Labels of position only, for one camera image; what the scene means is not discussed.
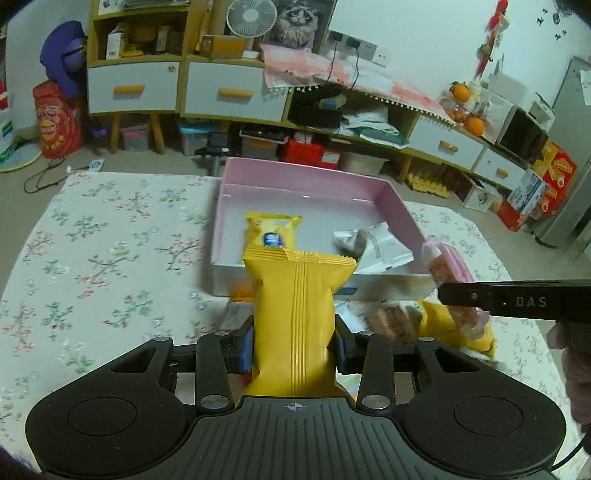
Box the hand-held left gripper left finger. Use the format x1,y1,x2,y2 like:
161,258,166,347
108,318,256,414

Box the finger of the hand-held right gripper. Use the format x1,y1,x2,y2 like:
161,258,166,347
436,278,591,321

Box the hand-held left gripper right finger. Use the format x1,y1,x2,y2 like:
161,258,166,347
334,316,482,411

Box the golden brown snack packet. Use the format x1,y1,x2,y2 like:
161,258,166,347
242,247,357,398

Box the pink cardboard box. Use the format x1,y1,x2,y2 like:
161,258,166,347
210,157,437,298

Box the person's right hand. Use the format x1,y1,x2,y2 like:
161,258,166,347
547,320,591,422

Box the brown pink snack packet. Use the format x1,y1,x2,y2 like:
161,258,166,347
365,302,423,344

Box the orange and white snack packet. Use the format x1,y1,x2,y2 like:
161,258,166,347
223,277,257,335

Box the large yellow snack packet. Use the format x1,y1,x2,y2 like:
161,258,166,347
418,300,497,360

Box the white snack packet black print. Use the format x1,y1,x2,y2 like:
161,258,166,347
333,222,414,273

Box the blue white carton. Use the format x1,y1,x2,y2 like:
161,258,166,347
508,168,548,215

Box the yellow snack packet blue logo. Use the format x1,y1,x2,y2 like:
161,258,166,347
245,211,303,252

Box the orange yellow cartons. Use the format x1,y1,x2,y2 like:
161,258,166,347
531,141,578,217

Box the yellow egg tray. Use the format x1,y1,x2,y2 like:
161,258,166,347
406,164,451,198

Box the grey refrigerator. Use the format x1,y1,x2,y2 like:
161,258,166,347
536,55,591,250

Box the white microwave oven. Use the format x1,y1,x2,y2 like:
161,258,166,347
480,85,550,164

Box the low wooden sideboard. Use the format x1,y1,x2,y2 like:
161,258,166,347
286,88,527,191

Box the red plastic crate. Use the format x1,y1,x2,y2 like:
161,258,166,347
281,138,342,169

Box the white box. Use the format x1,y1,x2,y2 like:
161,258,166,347
489,71,539,104

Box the clear storage bin blue lid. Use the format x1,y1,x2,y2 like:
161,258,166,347
178,121,211,157

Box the white green plastic bags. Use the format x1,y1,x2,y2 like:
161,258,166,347
342,108,408,146

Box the black bag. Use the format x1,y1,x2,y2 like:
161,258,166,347
288,88,345,130

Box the red hanging decoration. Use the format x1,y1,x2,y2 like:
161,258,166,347
475,0,509,79

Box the wooden cabinet white drawer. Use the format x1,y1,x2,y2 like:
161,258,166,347
180,0,294,125

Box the pink patterned cloth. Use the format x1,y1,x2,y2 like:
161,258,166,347
261,42,446,116

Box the red printed bag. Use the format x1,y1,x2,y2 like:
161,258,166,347
32,80,86,160

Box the white round base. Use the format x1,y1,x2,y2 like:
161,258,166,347
0,78,43,174

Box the tall wooden shelf cabinet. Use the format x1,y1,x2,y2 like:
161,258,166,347
87,0,186,155

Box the yellow cardboard box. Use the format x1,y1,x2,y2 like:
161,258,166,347
203,34,247,58

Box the cat picture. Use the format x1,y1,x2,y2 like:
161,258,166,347
268,0,337,52

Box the white desk fan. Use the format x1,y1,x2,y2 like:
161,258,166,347
226,0,278,51

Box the purple plush toy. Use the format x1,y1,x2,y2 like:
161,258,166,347
39,21,109,139

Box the black floor cable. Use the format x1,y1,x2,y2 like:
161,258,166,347
23,161,70,195

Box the wall socket with plugs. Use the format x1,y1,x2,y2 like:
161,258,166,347
330,30,362,51

